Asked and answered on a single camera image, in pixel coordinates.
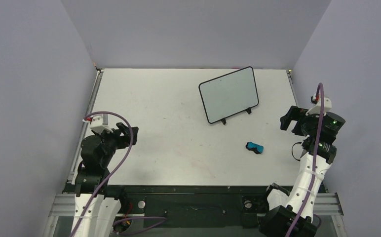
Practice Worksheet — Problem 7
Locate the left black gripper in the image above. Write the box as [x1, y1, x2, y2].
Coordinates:
[95, 122, 138, 166]

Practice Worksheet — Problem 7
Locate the blue heart eraser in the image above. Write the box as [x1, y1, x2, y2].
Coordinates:
[245, 142, 264, 155]

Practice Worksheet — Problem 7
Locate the black framed whiteboard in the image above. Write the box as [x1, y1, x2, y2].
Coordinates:
[198, 66, 260, 125]

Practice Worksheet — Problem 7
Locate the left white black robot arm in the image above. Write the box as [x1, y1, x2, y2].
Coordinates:
[70, 122, 139, 237]

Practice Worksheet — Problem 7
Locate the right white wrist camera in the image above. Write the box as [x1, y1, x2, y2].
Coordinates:
[306, 94, 332, 116]

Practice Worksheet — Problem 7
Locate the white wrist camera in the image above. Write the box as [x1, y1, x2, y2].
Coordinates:
[89, 114, 113, 134]
[306, 94, 332, 116]

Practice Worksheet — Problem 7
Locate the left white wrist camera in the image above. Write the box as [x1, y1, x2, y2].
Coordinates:
[89, 114, 113, 134]

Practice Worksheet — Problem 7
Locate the wire display stand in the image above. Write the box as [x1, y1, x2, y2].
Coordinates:
[220, 108, 252, 125]

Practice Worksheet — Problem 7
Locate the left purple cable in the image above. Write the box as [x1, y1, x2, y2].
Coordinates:
[69, 111, 168, 237]

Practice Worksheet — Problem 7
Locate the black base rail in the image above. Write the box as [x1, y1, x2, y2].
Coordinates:
[63, 183, 293, 228]

